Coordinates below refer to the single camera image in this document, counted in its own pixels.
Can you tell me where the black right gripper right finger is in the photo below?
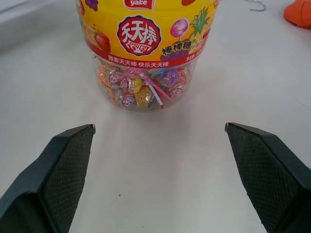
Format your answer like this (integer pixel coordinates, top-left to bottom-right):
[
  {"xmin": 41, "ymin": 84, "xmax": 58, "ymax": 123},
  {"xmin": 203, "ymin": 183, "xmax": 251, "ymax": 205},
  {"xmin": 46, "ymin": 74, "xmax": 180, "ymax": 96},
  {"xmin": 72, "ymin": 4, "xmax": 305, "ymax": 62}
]
[{"xmin": 225, "ymin": 122, "xmax": 311, "ymax": 233}]

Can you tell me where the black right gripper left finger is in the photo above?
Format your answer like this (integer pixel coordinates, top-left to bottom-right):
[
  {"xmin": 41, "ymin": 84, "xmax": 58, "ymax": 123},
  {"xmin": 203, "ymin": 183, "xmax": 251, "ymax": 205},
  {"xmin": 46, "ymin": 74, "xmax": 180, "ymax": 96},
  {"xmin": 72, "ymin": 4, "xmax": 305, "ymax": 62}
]
[{"xmin": 0, "ymin": 124, "xmax": 96, "ymax": 233}]

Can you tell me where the yellow-labelled clear lollipop tub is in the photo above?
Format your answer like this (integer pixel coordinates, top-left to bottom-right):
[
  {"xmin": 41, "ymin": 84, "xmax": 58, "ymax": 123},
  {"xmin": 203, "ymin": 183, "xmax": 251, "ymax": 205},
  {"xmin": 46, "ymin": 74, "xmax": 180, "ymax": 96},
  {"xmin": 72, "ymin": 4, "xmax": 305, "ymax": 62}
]
[{"xmin": 74, "ymin": 0, "xmax": 221, "ymax": 113}]

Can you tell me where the orange rounded object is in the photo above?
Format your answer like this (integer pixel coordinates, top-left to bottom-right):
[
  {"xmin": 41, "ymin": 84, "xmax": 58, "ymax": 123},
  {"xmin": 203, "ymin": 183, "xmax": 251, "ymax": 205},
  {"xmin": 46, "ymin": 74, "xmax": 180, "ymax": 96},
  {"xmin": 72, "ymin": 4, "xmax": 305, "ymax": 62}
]
[{"xmin": 283, "ymin": 0, "xmax": 311, "ymax": 30}]

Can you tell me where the silver metal hook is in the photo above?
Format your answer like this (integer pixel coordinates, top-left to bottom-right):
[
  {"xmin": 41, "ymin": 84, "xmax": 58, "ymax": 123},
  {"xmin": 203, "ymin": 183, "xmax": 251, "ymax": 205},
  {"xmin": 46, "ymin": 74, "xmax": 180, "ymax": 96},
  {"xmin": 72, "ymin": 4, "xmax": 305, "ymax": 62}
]
[{"xmin": 249, "ymin": 0, "xmax": 267, "ymax": 12}]

